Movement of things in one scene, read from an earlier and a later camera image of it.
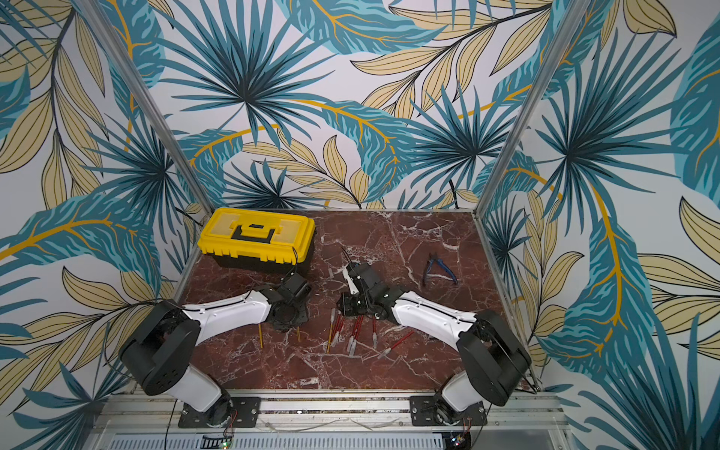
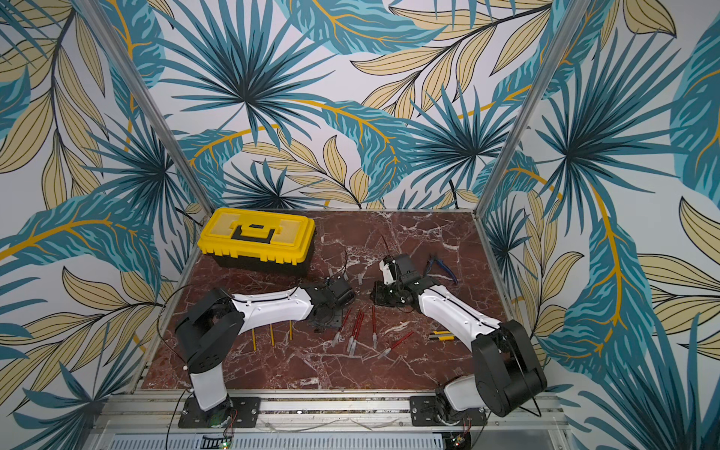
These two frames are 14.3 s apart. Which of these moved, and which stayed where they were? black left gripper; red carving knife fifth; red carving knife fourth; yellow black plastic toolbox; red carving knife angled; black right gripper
Moved: black right gripper; black left gripper
Stayed: red carving knife fourth; red carving knife angled; yellow black plastic toolbox; red carving knife fifth
